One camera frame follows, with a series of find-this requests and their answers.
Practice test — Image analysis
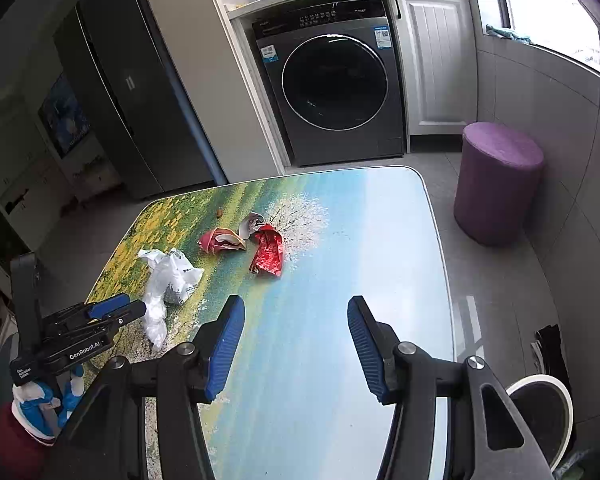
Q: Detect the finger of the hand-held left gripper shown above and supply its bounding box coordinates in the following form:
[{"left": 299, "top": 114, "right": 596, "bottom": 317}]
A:
[
  {"left": 47, "top": 294, "right": 132, "bottom": 331},
  {"left": 55, "top": 301, "right": 147, "bottom": 343}
]

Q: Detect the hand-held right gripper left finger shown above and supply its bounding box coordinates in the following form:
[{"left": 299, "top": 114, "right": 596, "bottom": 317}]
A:
[{"left": 42, "top": 294, "right": 246, "bottom": 480}]

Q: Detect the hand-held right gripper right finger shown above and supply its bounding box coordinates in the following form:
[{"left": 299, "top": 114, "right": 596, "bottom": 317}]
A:
[{"left": 346, "top": 295, "right": 556, "bottom": 480}]

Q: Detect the white printed plastic bag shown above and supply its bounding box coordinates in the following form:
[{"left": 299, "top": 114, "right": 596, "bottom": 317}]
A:
[{"left": 138, "top": 248, "right": 205, "bottom": 352}]

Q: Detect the white bin with black bag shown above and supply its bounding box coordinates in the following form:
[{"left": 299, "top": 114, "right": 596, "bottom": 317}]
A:
[{"left": 504, "top": 374, "right": 574, "bottom": 467}]

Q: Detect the person's left forearm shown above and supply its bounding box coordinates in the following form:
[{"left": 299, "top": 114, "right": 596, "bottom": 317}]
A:
[{"left": 0, "top": 400, "right": 57, "bottom": 480}]

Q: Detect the person's left hand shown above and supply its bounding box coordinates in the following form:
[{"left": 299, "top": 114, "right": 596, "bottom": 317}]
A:
[{"left": 11, "top": 364, "right": 86, "bottom": 447}]

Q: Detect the shiny red crumpled wrapper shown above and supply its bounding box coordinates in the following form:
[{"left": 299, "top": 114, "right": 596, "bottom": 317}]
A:
[{"left": 249, "top": 224, "right": 285, "bottom": 278}]

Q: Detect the crumpled red white wrapper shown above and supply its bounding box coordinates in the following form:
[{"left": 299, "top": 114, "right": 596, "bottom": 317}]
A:
[{"left": 198, "top": 227, "right": 248, "bottom": 256}]

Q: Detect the brown silver torn wrapper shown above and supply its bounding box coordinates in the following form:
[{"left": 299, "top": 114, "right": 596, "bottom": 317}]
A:
[{"left": 237, "top": 212, "right": 267, "bottom": 241}]

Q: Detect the white drawer cabinet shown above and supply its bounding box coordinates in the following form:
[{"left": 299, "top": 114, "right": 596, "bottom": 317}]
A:
[{"left": 0, "top": 110, "right": 122, "bottom": 241}]

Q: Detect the purple round stool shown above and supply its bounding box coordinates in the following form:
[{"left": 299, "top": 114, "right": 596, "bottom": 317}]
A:
[{"left": 453, "top": 121, "right": 546, "bottom": 247}]

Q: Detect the dark grey refrigerator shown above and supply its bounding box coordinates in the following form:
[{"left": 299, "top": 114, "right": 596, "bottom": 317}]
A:
[{"left": 54, "top": 0, "right": 217, "bottom": 202}]

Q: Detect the grey front-load washing machine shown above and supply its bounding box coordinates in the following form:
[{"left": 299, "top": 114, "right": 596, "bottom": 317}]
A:
[{"left": 251, "top": 0, "right": 407, "bottom": 167}]

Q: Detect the white cabinet door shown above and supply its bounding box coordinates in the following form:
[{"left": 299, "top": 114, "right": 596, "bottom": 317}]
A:
[{"left": 386, "top": 0, "right": 481, "bottom": 137}]

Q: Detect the blue cloth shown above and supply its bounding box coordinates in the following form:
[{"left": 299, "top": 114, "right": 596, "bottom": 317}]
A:
[{"left": 485, "top": 23, "right": 532, "bottom": 44}]

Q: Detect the window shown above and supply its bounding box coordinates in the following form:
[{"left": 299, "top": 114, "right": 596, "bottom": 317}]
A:
[{"left": 485, "top": 0, "right": 600, "bottom": 82}]

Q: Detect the blue wall poster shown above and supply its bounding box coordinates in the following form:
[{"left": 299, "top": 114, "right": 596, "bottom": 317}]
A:
[{"left": 38, "top": 73, "right": 91, "bottom": 159}]

